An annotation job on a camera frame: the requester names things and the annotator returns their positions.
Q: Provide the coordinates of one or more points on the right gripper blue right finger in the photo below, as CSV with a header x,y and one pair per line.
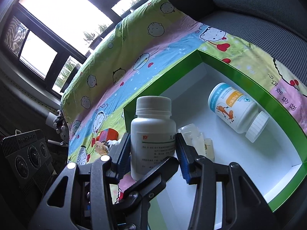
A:
x,y
186,155

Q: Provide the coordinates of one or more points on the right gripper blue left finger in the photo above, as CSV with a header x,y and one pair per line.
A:
x,y
121,157

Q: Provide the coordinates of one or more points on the translucent white hair claw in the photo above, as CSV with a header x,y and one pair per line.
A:
x,y
193,137

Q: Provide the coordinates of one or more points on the orange cap carton bottle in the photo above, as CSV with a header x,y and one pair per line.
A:
x,y
106,136

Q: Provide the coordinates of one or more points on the pink translucent hair claw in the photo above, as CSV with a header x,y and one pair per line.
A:
x,y
102,148

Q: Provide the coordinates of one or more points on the white medicine bottle red logo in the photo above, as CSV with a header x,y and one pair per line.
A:
x,y
152,134

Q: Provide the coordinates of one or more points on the white bottle blue label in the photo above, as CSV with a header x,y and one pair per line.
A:
x,y
238,111

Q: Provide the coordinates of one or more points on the grey plush toy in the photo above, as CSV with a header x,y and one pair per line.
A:
x,y
61,128

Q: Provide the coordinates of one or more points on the colourful cartoon bed sheet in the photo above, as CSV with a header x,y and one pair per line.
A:
x,y
150,48

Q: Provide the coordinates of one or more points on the dark grey sofa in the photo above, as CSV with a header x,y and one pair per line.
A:
x,y
276,26

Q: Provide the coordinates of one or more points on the black triple lens camera box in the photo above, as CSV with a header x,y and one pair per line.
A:
x,y
27,158

